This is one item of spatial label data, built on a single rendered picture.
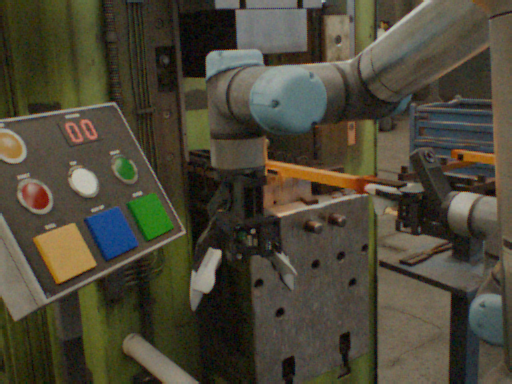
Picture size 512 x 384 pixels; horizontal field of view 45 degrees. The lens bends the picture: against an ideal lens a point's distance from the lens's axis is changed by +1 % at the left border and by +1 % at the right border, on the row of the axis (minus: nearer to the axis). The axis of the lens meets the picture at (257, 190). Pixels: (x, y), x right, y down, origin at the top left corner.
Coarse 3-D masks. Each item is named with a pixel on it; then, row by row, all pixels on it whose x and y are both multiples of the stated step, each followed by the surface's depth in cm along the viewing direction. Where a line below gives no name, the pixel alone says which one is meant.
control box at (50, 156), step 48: (48, 144) 97; (96, 144) 105; (0, 192) 87; (48, 192) 93; (96, 192) 100; (144, 192) 109; (0, 240) 86; (144, 240) 104; (0, 288) 88; (48, 288) 86
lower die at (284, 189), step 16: (192, 160) 167; (208, 160) 166; (272, 160) 161; (192, 176) 157; (208, 176) 151; (272, 176) 143; (288, 176) 146; (272, 192) 144; (288, 192) 147; (304, 192) 150
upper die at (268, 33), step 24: (192, 24) 144; (216, 24) 136; (240, 24) 131; (264, 24) 135; (288, 24) 139; (192, 48) 146; (216, 48) 138; (240, 48) 132; (264, 48) 136; (288, 48) 140
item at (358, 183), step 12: (276, 168) 146; (288, 168) 142; (300, 168) 140; (312, 168) 139; (312, 180) 136; (324, 180) 133; (336, 180) 130; (348, 180) 127; (360, 180) 123; (372, 180) 122; (384, 180) 121; (360, 192) 124
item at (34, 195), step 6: (24, 186) 90; (30, 186) 91; (36, 186) 92; (42, 186) 92; (24, 192) 89; (30, 192) 90; (36, 192) 91; (42, 192) 92; (24, 198) 89; (30, 198) 90; (36, 198) 90; (42, 198) 91; (48, 198) 92; (30, 204) 89; (36, 204) 90; (42, 204) 91
